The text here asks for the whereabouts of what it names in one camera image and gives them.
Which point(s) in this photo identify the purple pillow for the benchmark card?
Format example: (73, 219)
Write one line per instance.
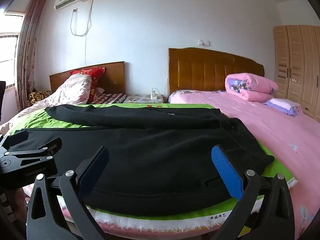
(282, 106)

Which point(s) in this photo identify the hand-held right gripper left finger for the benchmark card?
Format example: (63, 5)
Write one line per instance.
(92, 172)

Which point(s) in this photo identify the tiger print blanket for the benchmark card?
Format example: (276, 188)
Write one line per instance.
(37, 96)

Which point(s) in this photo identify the black pants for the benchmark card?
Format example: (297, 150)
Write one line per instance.
(150, 150)

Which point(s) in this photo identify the red pillow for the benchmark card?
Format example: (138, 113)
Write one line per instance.
(96, 76)

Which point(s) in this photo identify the white charger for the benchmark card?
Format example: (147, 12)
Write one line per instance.
(154, 94)

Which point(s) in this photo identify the small wooden headboard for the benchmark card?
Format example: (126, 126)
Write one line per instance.
(112, 77)

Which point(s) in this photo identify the plaid bed sheet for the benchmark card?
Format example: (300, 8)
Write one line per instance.
(110, 97)

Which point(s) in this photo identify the window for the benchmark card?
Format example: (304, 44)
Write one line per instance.
(8, 47)

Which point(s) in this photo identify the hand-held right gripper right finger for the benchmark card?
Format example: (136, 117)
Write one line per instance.
(226, 172)

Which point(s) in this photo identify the folded pink quilt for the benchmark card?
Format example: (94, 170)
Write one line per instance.
(250, 85)

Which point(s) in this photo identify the green cloth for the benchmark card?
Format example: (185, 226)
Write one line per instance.
(30, 122)

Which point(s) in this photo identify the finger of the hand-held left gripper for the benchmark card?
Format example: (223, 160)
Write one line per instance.
(16, 138)
(47, 147)

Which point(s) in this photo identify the pink patterned curtain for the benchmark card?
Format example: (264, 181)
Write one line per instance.
(27, 55)

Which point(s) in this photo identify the bedside table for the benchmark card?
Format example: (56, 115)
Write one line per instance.
(140, 98)

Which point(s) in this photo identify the large wooden headboard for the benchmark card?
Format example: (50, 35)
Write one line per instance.
(200, 70)

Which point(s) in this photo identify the pink floral quilt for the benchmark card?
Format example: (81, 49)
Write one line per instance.
(72, 90)

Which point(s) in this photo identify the light wooden wardrobe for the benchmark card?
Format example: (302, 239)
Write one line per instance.
(300, 67)

